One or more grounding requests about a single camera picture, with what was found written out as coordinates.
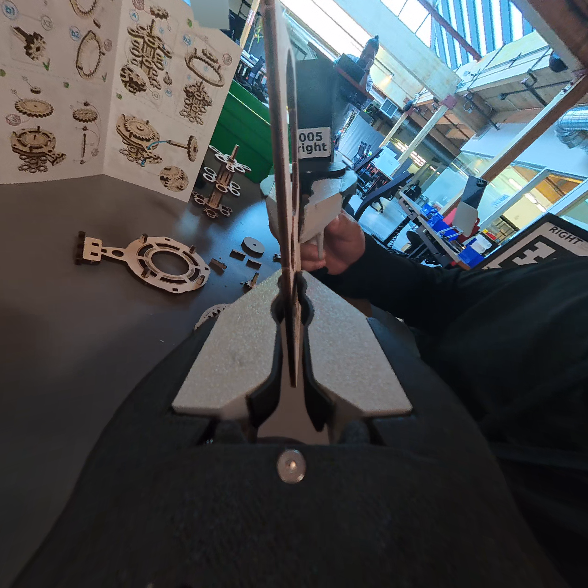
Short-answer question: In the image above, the desk with blue bins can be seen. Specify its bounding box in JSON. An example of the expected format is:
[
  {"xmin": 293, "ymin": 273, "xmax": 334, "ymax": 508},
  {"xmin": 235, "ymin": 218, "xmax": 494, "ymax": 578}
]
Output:
[{"xmin": 400, "ymin": 190, "xmax": 488, "ymax": 269}]

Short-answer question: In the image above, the person's black clothed torso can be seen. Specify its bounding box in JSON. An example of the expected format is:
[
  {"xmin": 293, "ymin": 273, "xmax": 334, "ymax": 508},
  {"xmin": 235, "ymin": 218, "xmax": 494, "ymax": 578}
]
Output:
[{"xmin": 404, "ymin": 257, "xmax": 588, "ymax": 588}]

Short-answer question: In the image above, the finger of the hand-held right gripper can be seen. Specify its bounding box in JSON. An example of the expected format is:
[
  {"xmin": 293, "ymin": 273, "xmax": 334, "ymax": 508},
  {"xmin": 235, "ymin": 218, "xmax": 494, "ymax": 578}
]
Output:
[
  {"xmin": 298, "ymin": 176, "xmax": 357, "ymax": 261},
  {"xmin": 259, "ymin": 177, "xmax": 277, "ymax": 242}
]

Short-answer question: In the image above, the thin wooden part sheet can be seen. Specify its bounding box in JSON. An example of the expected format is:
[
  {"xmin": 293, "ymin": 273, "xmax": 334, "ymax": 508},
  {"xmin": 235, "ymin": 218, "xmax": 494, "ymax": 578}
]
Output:
[{"xmin": 263, "ymin": 0, "xmax": 304, "ymax": 389}]

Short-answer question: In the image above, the person's right hand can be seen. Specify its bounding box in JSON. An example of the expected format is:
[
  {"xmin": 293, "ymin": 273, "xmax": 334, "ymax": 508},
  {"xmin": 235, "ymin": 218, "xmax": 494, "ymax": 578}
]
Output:
[{"xmin": 296, "ymin": 213, "xmax": 366, "ymax": 275}]

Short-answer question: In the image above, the green sofa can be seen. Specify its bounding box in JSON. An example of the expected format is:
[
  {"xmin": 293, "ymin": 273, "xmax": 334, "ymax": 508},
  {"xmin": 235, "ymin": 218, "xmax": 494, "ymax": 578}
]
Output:
[{"xmin": 209, "ymin": 80, "xmax": 295, "ymax": 184}]

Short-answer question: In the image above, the wooden ring tower model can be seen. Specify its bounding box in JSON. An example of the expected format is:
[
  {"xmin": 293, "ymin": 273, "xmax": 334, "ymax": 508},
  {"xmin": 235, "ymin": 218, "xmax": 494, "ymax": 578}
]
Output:
[{"xmin": 190, "ymin": 145, "xmax": 253, "ymax": 219}]

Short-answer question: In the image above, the person's right forearm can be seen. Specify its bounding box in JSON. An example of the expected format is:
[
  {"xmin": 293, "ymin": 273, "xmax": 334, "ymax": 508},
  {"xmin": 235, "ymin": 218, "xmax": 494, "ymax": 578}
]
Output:
[{"xmin": 317, "ymin": 232, "xmax": 588, "ymax": 368}]

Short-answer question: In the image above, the wooden ring base plate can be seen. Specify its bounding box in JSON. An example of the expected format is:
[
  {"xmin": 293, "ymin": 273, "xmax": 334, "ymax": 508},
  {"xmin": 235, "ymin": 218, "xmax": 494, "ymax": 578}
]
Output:
[{"xmin": 76, "ymin": 231, "xmax": 212, "ymax": 293}]

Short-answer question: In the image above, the black white marker board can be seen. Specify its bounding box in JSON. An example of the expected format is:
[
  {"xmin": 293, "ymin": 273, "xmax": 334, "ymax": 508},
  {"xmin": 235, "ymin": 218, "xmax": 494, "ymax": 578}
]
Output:
[{"xmin": 480, "ymin": 212, "xmax": 588, "ymax": 272}]

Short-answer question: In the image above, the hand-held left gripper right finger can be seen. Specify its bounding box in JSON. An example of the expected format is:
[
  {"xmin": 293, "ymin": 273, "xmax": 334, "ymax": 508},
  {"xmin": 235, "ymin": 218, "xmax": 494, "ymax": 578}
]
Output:
[{"xmin": 300, "ymin": 272, "xmax": 413, "ymax": 444}]

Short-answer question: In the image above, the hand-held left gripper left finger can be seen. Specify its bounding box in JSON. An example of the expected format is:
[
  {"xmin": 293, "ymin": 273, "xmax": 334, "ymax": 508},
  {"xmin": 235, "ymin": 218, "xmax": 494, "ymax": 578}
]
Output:
[{"xmin": 172, "ymin": 270, "xmax": 283, "ymax": 442}]

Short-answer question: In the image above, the wooden internal gear ring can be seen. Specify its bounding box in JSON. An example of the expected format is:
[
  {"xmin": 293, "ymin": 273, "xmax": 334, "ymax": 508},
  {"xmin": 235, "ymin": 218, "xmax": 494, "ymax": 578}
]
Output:
[{"xmin": 195, "ymin": 303, "xmax": 232, "ymax": 331}]

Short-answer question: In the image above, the folded paper instruction sheet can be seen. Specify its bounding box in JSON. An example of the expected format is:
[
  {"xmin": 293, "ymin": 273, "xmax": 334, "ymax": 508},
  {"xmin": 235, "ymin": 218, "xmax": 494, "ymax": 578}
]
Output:
[{"xmin": 0, "ymin": 0, "xmax": 243, "ymax": 203}]

